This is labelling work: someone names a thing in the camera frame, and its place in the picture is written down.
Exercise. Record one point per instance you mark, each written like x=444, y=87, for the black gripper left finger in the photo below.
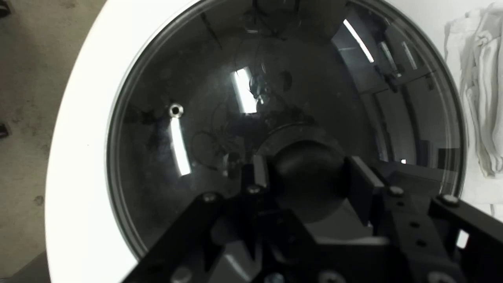
x=210, y=221

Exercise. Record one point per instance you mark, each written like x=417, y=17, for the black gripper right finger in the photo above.
x=419, y=237

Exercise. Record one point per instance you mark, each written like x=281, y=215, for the glass lid with black knob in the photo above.
x=315, y=79

